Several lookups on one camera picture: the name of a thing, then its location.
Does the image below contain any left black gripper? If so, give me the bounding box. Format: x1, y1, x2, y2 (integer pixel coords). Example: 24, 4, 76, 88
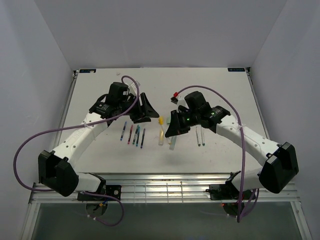
118, 92, 160, 124

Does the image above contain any left blue corner label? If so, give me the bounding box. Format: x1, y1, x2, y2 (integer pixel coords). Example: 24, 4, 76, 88
79, 68, 97, 74

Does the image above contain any red pen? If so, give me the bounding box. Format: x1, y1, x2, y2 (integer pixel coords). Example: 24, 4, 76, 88
127, 124, 134, 145

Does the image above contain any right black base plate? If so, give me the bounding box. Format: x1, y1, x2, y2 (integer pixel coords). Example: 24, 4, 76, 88
205, 184, 240, 200

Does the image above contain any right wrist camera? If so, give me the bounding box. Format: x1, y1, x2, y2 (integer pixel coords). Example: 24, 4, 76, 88
170, 91, 210, 112

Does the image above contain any light green highlighter body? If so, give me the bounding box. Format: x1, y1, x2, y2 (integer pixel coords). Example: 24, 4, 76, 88
169, 136, 177, 151

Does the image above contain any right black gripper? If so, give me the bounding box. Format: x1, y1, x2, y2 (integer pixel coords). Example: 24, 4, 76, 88
165, 109, 200, 137

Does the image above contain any purple pen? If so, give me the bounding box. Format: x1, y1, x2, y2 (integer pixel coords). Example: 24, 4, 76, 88
140, 128, 146, 149

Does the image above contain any yellow highlighter body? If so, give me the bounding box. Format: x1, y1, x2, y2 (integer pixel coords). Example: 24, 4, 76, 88
158, 129, 165, 146

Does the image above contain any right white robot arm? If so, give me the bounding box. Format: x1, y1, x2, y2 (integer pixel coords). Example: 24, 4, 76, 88
165, 106, 299, 199

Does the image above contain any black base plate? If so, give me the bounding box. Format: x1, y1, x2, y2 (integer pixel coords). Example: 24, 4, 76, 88
77, 185, 122, 201
205, 184, 240, 200

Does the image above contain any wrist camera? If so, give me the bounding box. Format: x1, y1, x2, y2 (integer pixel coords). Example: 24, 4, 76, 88
105, 82, 138, 104
170, 91, 210, 112

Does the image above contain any blue corner label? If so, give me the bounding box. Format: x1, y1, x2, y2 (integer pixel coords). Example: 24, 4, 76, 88
79, 68, 97, 74
227, 67, 246, 72

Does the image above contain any right blue corner label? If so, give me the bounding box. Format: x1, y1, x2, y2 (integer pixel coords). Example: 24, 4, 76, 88
227, 67, 246, 72

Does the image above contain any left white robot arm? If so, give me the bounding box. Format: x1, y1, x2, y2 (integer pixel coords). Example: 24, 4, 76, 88
38, 93, 159, 200

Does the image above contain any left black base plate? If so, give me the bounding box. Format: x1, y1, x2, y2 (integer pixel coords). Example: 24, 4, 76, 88
77, 185, 122, 201

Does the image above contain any dark blue pen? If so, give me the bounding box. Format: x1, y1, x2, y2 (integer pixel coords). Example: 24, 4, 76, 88
135, 125, 141, 147

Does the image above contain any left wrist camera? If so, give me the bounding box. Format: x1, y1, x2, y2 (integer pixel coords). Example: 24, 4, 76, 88
105, 82, 138, 104

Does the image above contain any green capped white marker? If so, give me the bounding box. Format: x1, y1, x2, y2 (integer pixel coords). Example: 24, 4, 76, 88
200, 127, 206, 146

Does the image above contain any dark green marker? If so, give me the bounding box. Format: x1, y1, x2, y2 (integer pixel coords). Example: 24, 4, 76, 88
195, 126, 201, 147

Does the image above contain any green pen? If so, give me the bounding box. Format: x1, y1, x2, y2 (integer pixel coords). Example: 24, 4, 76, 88
132, 125, 140, 145

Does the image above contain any aluminium frame rail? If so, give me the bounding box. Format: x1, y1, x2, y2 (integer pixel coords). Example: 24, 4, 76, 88
29, 174, 300, 204

